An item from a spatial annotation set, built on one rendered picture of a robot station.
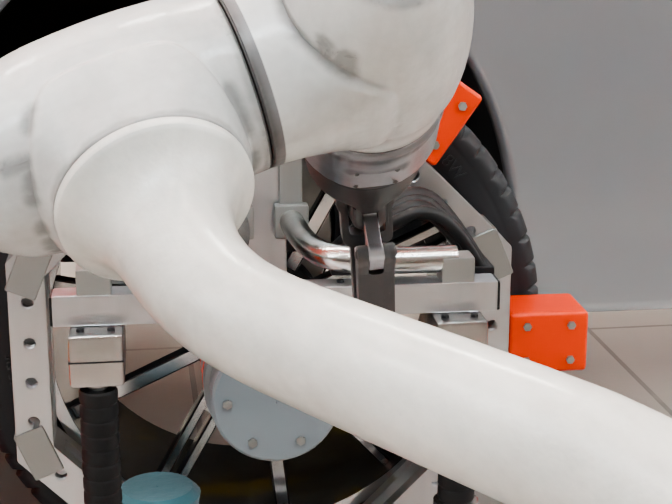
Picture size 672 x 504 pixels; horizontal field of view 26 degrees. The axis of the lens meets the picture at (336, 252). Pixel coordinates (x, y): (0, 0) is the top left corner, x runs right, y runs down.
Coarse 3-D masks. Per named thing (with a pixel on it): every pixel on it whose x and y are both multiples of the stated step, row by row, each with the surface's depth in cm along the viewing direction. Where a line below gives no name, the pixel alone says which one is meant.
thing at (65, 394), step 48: (432, 240) 168; (144, 384) 168; (144, 432) 187; (192, 432) 170; (336, 432) 191; (192, 480) 180; (240, 480) 183; (288, 480) 182; (336, 480) 178; (384, 480) 173
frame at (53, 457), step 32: (448, 192) 155; (480, 224) 157; (32, 288) 152; (32, 320) 154; (32, 352) 154; (32, 384) 157; (32, 416) 156; (32, 448) 157; (64, 448) 159; (64, 480) 159; (416, 480) 164
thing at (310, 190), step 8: (304, 160) 207; (304, 168) 207; (304, 176) 208; (304, 184) 208; (312, 184) 208; (304, 192) 208; (312, 192) 208; (304, 200) 209; (312, 200) 209; (328, 216) 210; (328, 224) 210; (320, 232) 210; (328, 232) 210; (328, 240) 211; (304, 264) 211; (312, 264) 211; (312, 272) 212; (320, 272) 212
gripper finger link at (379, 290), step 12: (360, 252) 92; (384, 252) 92; (396, 252) 93; (360, 264) 93; (384, 264) 93; (360, 276) 94; (372, 276) 94; (384, 276) 94; (360, 288) 95; (372, 288) 95; (384, 288) 95; (372, 300) 96; (384, 300) 96
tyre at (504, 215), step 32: (448, 160) 163; (480, 160) 164; (480, 192) 165; (512, 192) 167; (512, 224) 166; (0, 256) 160; (512, 256) 167; (0, 288) 161; (512, 288) 168; (0, 320) 162; (0, 352) 162; (0, 384) 163; (0, 416) 164; (0, 448) 166; (32, 480) 167
